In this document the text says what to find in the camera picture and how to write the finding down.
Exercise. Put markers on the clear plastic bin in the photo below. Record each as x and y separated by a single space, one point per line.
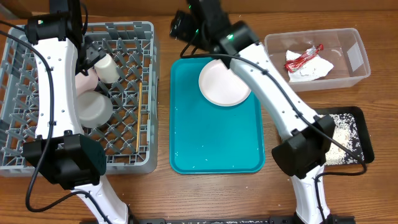
343 48

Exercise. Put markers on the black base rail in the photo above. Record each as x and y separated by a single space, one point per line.
332 219

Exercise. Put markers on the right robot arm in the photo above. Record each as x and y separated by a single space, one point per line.
306 136

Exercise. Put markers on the red snack wrapper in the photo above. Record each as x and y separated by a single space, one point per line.
296 64

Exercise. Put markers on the grey plastic dish rack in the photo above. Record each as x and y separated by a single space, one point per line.
133 46

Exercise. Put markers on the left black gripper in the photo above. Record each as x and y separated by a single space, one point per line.
96 53

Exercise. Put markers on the pile of rice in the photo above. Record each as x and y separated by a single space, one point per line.
345 133

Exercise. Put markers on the large white plate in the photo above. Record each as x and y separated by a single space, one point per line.
221 86

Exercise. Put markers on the black plastic tray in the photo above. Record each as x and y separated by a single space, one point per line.
363 132

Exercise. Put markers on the white cup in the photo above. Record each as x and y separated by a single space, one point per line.
106 69

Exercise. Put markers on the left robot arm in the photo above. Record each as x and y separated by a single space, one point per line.
60 151

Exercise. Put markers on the teal plastic tray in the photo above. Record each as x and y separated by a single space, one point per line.
206 138

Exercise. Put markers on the wooden chopstick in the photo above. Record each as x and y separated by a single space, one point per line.
139 118

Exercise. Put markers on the white napkin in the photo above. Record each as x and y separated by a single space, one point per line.
312 70

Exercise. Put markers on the small pink plate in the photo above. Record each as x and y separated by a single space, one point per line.
86 83

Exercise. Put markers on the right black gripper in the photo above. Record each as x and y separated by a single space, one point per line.
180 27

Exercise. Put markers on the grey bowl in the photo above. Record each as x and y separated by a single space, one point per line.
94 109

